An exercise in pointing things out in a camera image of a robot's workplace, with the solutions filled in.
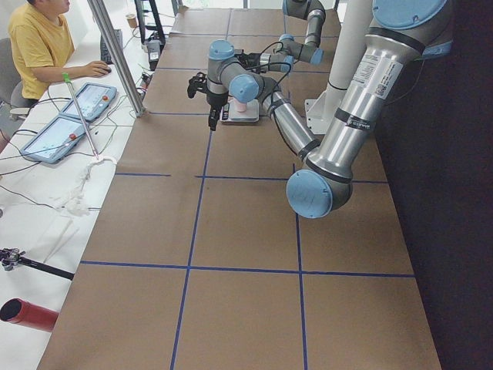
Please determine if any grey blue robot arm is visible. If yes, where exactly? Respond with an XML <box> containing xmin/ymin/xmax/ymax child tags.
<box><xmin>233</xmin><ymin>1</ymin><xmax>326</xmax><ymax>74</ymax></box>
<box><xmin>187</xmin><ymin>1</ymin><xmax>454</xmax><ymax>218</ymax></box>

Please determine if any pink paper cup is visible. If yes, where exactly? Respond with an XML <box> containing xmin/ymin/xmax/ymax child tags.
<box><xmin>233</xmin><ymin>99</ymin><xmax>248</xmax><ymax>113</ymax></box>

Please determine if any thin metal rod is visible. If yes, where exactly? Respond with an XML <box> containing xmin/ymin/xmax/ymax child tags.
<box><xmin>62</xmin><ymin>72</ymin><xmax>100</xmax><ymax>163</ymax></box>

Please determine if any silver digital kitchen scale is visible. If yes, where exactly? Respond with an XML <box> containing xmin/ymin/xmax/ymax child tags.
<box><xmin>220</xmin><ymin>99</ymin><xmax>260</xmax><ymax>124</ymax></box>

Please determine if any far blue teach pendant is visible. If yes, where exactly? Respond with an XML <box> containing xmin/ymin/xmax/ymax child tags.
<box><xmin>75</xmin><ymin>82</ymin><xmax>117</xmax><ymax>123</ymax></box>

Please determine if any blue teach pendant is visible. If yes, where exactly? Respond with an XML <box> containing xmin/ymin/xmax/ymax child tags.
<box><xmin>20</xmin><ymin>116</ymin><xmax>86</xmax><ymax>164</ymax></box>
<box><xmin>75</xmin><ymin>82</ymin><xmax>117</xmax><ymax>123</ymax></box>

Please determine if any person in yellow shirt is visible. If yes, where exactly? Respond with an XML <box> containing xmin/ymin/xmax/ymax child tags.
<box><xmin>8</xmin><ymin>0</ymin><xmax>110</xmax><ymax>104</ymax></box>

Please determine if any near blue teach pendant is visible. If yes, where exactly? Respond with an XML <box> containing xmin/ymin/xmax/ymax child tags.
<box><xmin>20</xmin><ymin>116</ymin><xmax>86</xmax><ymax>164</ymax></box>

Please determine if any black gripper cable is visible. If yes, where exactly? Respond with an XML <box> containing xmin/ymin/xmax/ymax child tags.
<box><xmin>246</xmin><ymin>41</ymin><xmax>288</xmax><ymax>72</ymax></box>
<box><xmin>246</xmin><ymin>60</ymin><xmax>292</xmax><ymax>102</ymax></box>

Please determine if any aluminium frame post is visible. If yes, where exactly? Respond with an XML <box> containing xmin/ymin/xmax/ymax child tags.
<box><xmin>88</xmin><ymin>0</ymin><xmax>146</xmax><ymax>117</ymax></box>

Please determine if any black tripod leg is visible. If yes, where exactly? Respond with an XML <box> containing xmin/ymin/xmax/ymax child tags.
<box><xmin>1</xmin><ymin>248</ymin><xmax>75</xmax><ymax>281</ymax></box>

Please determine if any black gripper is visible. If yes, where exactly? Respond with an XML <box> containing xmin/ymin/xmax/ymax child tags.
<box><xmin>234</xmin><ymin>49</ymin><xmax>261</xmax><ymax>72</ymax></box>
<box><xmin>187</xmin><ymin>72</ymin><xmax>229</xmax><ymax>131</ymax></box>

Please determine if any red cylinder tube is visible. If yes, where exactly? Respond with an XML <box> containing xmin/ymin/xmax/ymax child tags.
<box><xmin>1</xmin><ymin>298</ymin><xmax>59</xmax><ymax>332</ymax></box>

